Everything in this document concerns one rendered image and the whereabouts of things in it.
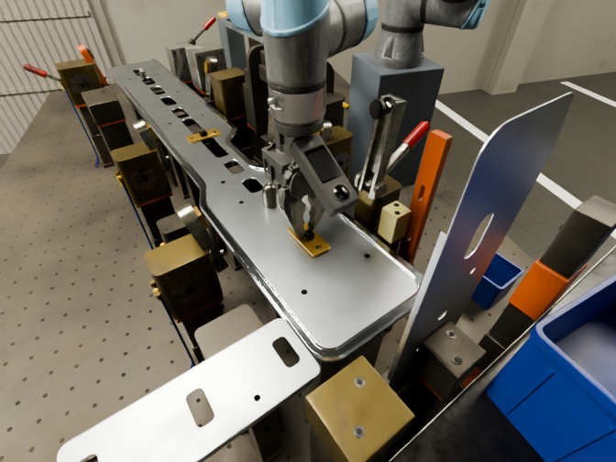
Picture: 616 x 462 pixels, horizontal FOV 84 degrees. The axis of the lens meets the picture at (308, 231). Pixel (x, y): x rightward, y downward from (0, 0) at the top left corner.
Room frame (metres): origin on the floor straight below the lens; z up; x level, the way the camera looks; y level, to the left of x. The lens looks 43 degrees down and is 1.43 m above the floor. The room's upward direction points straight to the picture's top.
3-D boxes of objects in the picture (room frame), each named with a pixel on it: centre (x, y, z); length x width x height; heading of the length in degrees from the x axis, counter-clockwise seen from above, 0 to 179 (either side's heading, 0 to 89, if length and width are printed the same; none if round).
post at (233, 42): (1.40, 0.28, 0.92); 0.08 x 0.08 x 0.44; 35
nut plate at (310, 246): (0.43, 0.00, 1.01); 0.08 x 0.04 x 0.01; 35
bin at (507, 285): (0.55, -0.45, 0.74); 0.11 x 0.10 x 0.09; 35
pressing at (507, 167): (0.21, -0.14, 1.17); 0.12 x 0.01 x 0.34; 125
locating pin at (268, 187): (0.53, 0.07, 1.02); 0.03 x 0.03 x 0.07
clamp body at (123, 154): (0.65, 0.39, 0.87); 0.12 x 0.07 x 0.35; 125
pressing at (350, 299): (0.82, 0.29, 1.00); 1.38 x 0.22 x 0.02; 35
